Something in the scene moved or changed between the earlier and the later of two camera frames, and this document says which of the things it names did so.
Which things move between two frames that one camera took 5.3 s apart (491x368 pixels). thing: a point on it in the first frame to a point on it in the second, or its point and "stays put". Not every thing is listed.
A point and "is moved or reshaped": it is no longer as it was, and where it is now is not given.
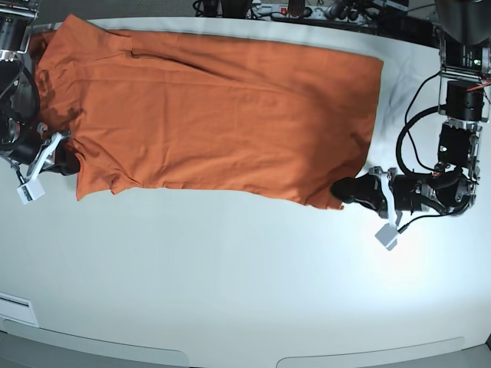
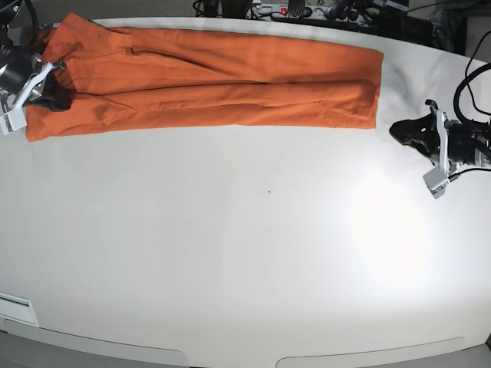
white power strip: (327, 13) stays put
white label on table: (18, 308) stays put
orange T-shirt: (144, 109) is moved or reshaped
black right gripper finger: (366, 187) to (426, 127)
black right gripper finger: (377, 202) to (430, 147)
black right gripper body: (407, 190) to (460, 143)
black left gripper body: (54, 153) to (22, 73)
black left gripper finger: (65, 159) to (57, 96)
